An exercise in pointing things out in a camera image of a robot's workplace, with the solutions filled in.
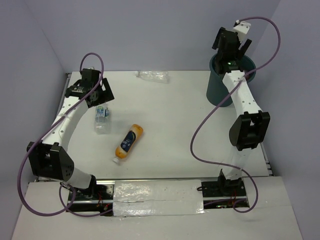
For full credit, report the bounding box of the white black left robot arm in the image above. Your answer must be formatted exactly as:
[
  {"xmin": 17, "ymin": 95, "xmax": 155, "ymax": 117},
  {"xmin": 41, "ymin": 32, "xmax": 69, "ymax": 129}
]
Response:
[{"xmin": 27, "ymin": 68, "xmax": 114, "ymax": 200}]

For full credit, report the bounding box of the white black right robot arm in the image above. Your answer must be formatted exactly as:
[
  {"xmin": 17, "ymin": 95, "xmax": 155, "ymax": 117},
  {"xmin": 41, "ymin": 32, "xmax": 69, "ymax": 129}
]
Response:
[{"xmin": 212, "ymin": 27, "xmax": 270, "ymax": 196}]

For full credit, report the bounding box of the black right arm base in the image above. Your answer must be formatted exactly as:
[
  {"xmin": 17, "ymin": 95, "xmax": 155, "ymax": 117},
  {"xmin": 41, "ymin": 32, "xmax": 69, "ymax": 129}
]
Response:
[{"xmin": 197, "ymin": 178, "xmax": 246, "ymax": 198}]

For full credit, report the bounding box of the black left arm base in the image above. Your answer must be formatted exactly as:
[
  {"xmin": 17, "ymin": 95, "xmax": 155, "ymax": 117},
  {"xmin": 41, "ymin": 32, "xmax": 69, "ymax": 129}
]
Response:
[{"xmin": 69, "ymin": 183, "xmax": 115, "ymax": 217}]

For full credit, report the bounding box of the clear bottle blue label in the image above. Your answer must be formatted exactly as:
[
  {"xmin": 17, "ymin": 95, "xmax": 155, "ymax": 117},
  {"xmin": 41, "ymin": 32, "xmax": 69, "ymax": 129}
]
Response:
[{"xmin": 94, "ymin": 103, "xmax": 111, "ymax": 135}]

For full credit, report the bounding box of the clear bottle at back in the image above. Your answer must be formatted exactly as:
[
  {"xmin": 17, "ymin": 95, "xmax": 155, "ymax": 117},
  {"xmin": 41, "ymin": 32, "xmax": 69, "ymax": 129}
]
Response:
[{"xmin": 134, "ymin": 70, "xmax": 170, "ymax": 84}]

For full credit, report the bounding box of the orange bottle blue label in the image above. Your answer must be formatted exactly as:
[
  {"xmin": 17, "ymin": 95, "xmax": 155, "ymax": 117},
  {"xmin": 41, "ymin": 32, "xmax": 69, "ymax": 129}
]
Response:
[{"xmin": 112, "ymin": 124, "xmax": 144, "ymax": 165}]

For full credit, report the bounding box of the white foil covered panel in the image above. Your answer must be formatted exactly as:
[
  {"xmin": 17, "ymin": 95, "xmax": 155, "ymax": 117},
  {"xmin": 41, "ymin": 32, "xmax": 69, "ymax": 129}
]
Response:
[{"xmin": 112, "ymin": 179, "xmax": 205, "ymax": 217}]

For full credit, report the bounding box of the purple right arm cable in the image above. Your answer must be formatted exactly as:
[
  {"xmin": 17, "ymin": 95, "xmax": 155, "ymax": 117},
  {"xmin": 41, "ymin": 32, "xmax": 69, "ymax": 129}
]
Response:
[{"xmin": 190, "ymin": 16, "xmax": 281, "ymax": 213}]

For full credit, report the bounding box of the aluminium table edge rail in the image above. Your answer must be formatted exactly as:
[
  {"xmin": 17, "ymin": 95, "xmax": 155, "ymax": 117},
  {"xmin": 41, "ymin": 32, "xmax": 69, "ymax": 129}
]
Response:
[{"xmin": 260, "ymin": 143, "xmax": 274, "ymax": 177}]

